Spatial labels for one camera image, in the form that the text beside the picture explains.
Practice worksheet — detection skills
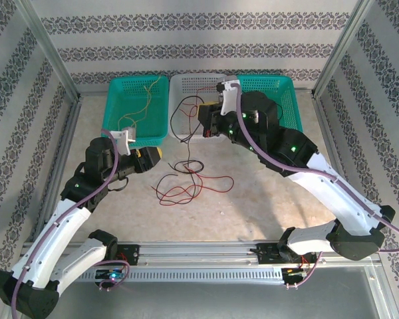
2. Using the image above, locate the teal plastic basket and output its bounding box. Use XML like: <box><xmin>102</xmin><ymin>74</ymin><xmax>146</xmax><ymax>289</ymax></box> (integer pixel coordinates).
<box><xmin>234</xmin><ymin>74</ymin><xmax>304</xmax><ymax>134</ymax></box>
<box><xmin>100</xmin><ymin>75</ymin><xmax>170</xmax><ymax>149</ymax></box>

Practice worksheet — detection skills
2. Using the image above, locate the white plastic basket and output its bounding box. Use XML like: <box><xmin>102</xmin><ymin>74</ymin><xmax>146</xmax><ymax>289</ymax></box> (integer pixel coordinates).
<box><xmin>168</xmin><ymin>73</ymin><xmax>236</xmax><ymax>144</ymax></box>

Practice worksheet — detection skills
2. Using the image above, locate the grey metal panel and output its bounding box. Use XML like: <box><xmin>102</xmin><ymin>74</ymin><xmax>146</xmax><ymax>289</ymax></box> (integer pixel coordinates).
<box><xmin>53</xmin><ymin>280</ymin><xmax>392</xmax><ymax>319</ymax></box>

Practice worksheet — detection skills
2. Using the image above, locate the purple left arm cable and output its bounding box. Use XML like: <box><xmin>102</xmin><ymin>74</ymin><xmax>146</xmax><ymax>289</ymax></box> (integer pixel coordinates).
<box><xmin>9</xmin><ymin>128</ymin><xmax>131</xmax><ymax>319</ymax></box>

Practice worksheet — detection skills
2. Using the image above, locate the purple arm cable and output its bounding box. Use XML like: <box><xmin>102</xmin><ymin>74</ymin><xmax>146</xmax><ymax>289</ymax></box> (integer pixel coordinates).
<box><xmin>229</xmin><ymin>81</ymin><xmax>399</xmax><ymax>290</ymax></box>
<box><xmin>9</xmin><ymin>128</ymin><xmax>131</xmax><ymax>319</ymax></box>

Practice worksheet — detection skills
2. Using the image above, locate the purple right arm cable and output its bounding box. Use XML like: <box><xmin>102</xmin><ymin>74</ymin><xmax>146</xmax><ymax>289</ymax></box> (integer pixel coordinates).
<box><xmin>229</xmin><ymin>81</ymin><xmax>399</xmax><ymax>290</ymax></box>

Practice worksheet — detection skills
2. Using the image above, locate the aluminium side rail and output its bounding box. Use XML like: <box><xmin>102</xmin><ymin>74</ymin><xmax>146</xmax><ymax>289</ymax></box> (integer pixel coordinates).
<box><xmin>33</xmin><ymin>94</ymin><xmax>84</xmax><ymax>243</ymax></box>
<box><xmin>311</xmin><ymin>91</ymin><xmax>385</xmax><ymax>263</ymax></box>

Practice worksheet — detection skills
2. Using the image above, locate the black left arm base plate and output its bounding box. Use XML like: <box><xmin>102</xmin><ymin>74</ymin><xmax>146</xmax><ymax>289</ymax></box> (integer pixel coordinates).
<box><xmin>114</xmin><ymin>243</ymin><xmax>141</xmax><ymax>266</ymax></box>

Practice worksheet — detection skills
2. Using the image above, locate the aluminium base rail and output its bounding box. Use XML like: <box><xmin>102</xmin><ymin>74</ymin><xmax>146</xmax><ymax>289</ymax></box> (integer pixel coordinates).
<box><xmin>23</xmin><ymin>241</ymin><xmax>382</xmax><ymax>266</ymax></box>

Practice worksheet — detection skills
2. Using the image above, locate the aluminium frame post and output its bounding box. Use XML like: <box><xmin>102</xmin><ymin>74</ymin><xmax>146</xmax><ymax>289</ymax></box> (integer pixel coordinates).
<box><xmin>311</xmin><ymin>0</ymin><xmax>377</xmax><ymax>99</ymax></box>
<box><xmin>15</xmin><ymin>0</ymin><xmax>82</xmax><ymax>102</ymax></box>

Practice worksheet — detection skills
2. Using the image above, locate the slotted grey cable duct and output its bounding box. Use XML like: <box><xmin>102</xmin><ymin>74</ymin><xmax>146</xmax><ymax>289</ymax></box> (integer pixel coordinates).
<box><xmin>76</xmin><ymin>267</ymin><xmax>286</xmax><ymax>283</ymax></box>

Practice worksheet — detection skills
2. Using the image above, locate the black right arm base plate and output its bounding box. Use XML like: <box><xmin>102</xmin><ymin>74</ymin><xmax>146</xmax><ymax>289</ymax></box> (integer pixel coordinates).
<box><xmin>256</xmin><ymin>243</ymin><xmax>319</xmax><ymax>266</ymax></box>

